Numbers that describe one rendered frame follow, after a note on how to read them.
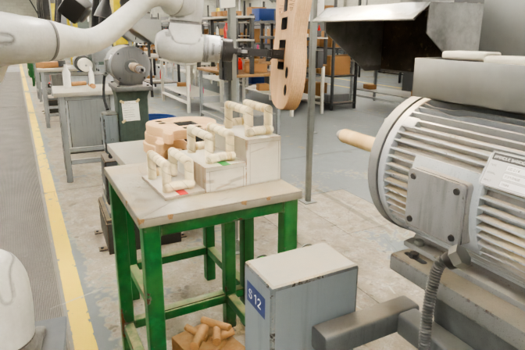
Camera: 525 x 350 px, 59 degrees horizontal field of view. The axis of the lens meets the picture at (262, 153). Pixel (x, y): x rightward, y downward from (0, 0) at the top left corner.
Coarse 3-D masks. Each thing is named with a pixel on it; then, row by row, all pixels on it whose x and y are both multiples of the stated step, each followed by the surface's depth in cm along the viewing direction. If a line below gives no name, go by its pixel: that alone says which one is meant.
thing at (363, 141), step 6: (342, 132) 103; (348, 132) 102; (354, 132) 101; (342, 138) 103; (348, 138) 101; (354, 138) 99; (360, 138) 98; (366, 138) 96; (372, 138) 95; (348, 144) 102; (354, 144) 99; (360, 144) 97; (366, 144) 96; (372, 144) 94; (366, 150) 97
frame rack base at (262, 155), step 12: (240, 132) 177; (216, 144) 187; (240, 144) 169; (252, 144) 166; (264, 144) 169; (276, 144) 171; (240, 156) 170; (252, 156) 167; (264, 156) 170; (276, 156) 172; (252, 168) 168; (264, 168) 171; (276, 168) 174; (252, 180) 170; (264, 180) 172
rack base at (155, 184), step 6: (180, 174) 178; (144, 180) 174; (150, 180) 170; (156, 180) 170; (174, 180) 170; (150, 186) 167; (156, 186) 164; (198, 186) 165; (156, 192) 161; (174, 192) 158; (192, 192) 158; (198, 192) 159; (204, 192) 160; (168, 198) 154; (174, 198) 155
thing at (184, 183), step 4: (180, 180) 159; (184, 180) 159; (188, 180) 160; (192, 180) 160; (168, 184) 156; (172, 184) 157; (176, 184) 157; (180, 184) 158; (184, 184) 159; (188, 184) 159; (192, 184) 160; (164, 188) 156; (168, 188) 156; (172, 188) 157; (176, 188) 158; (180, 188) 159; (184, 188) 160
